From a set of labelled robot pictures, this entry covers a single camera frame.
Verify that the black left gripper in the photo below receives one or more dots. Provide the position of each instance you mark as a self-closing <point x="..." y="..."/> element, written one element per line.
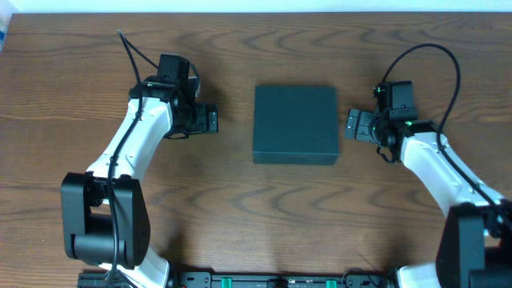
<point x="212" y="118"/>

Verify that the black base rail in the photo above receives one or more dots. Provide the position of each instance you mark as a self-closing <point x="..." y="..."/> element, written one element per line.
<point x="206" y="280"/>

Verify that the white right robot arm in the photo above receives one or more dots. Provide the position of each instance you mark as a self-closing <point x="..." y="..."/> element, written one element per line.
<point x="475" y="248"/>

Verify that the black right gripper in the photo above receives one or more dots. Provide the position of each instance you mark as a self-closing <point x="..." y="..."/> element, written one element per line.
<point x="353" y="124"/>

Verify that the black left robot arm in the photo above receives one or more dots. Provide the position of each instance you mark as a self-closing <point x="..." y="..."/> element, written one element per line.
<point x="104" y="215"/>

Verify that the dark green box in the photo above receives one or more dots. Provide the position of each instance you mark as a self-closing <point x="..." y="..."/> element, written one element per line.
<point x="295" y="125"/>

